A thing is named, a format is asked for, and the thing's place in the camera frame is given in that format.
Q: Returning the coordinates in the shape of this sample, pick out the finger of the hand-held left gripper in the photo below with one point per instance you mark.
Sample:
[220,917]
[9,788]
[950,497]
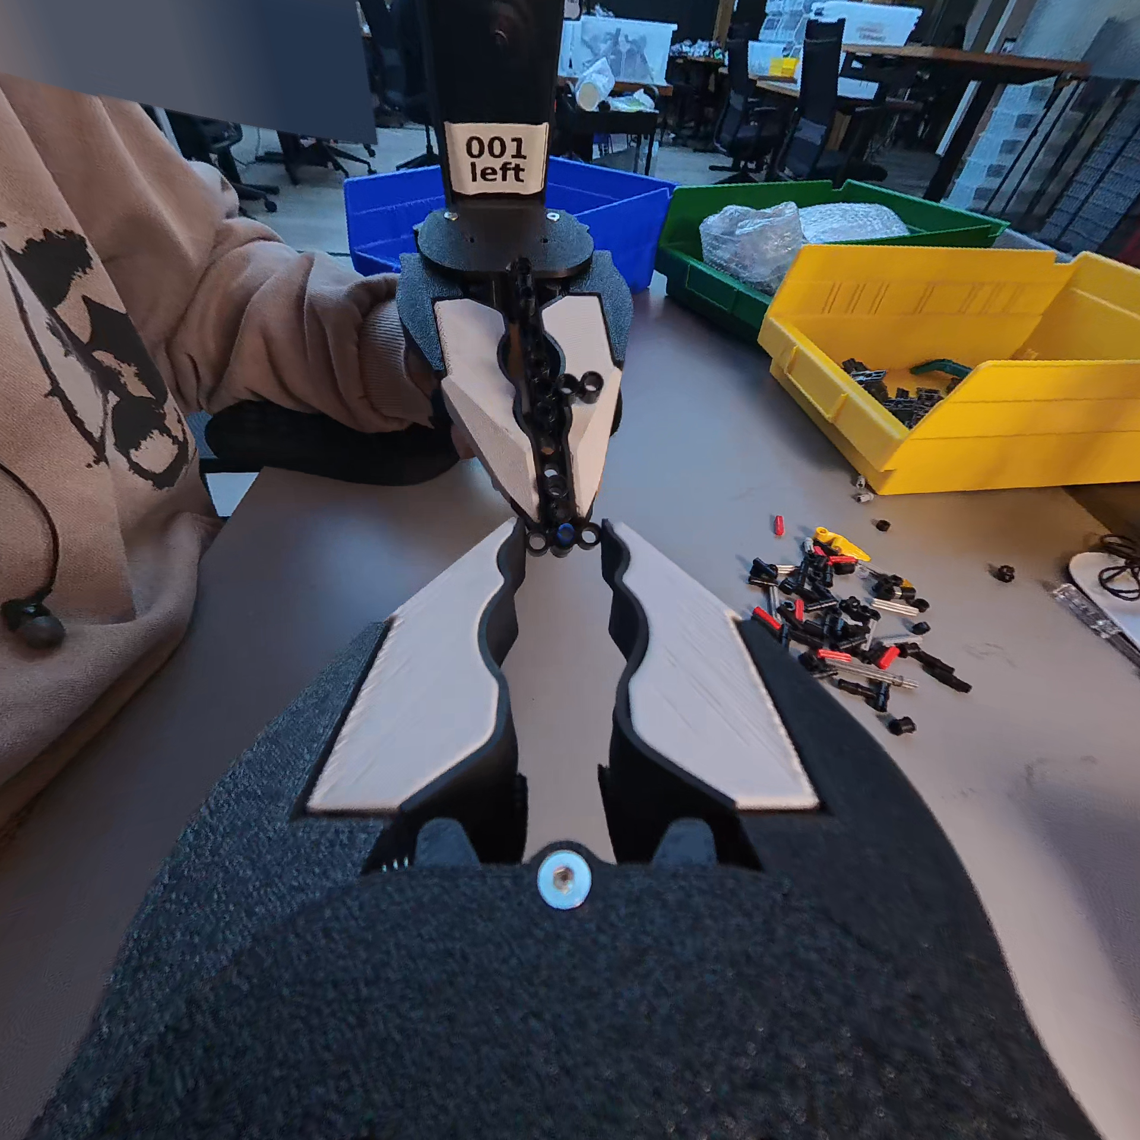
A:
[476,383]
[593,357]

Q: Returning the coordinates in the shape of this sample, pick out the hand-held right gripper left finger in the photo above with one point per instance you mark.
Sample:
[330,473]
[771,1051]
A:
[418,713]

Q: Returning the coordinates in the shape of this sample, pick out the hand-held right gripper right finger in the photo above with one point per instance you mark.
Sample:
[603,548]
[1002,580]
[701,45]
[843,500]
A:
[712,703]

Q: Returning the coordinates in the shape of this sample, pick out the thin black perforated beam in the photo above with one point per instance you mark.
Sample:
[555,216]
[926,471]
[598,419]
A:
[539,400]

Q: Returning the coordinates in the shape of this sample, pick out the blue plastic parts bin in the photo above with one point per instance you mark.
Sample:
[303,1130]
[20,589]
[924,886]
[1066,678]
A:
[382,222]

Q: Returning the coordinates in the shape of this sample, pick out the pile of small block pieces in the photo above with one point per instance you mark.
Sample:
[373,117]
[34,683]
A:
[828,614]

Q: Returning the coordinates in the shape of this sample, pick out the black multi-hole connector piece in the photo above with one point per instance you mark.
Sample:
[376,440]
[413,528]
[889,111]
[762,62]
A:
[539,541]

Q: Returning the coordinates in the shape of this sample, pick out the person's left forearm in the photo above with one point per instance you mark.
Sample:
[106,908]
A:
[285,329]

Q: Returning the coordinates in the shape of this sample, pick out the grey desk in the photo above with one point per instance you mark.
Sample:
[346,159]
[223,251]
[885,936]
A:
[267,579]

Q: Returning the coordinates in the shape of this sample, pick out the green plastic parts bin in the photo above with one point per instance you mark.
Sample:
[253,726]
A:
[703,285]

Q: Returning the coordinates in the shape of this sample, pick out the black chair armrest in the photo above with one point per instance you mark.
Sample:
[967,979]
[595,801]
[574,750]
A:
[311,441]

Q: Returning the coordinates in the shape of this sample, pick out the bubble wrap bundle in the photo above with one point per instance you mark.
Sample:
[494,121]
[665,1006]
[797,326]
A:
[756,240]

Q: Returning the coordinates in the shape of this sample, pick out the black office chair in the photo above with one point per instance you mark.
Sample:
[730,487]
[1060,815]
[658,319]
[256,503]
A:
[824,89]
[739,107]
[236,165]

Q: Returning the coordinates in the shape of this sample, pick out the heap of black beams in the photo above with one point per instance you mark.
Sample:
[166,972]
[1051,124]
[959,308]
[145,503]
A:
[899,400]

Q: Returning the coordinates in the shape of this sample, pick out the green angled beam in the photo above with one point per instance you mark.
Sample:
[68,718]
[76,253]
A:
[944,365]

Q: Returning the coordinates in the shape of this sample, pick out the yellow plastic parts bin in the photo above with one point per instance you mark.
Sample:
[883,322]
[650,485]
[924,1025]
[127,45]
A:
[980,446]

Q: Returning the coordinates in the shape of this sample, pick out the clear screwdriver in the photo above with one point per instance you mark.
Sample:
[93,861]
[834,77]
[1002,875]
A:
[1091,614]

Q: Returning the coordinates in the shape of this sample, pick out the beige hoodie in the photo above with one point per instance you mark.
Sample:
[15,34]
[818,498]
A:
[80,311]

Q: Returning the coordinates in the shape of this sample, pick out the white book stand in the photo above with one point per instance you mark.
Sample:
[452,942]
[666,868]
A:
[1122,614]

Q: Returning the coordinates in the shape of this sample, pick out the wooden background table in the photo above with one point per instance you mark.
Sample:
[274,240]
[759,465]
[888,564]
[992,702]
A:
[962,62]

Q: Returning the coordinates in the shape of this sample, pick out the multicolour parts drawer racks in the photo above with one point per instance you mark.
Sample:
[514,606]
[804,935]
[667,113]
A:
[1095,178]

